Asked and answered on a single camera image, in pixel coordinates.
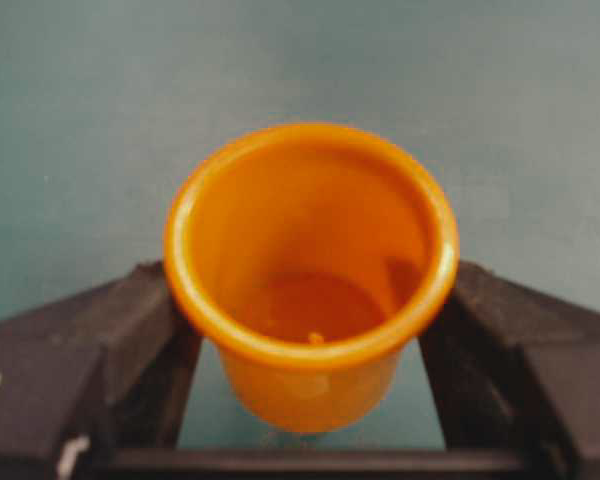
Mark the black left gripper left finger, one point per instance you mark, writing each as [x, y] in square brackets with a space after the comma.
[81, 377]

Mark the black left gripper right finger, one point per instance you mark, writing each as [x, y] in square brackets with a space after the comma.
[513, 368]

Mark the yellow plastic cup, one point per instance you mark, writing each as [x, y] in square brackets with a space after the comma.
[310, 255]

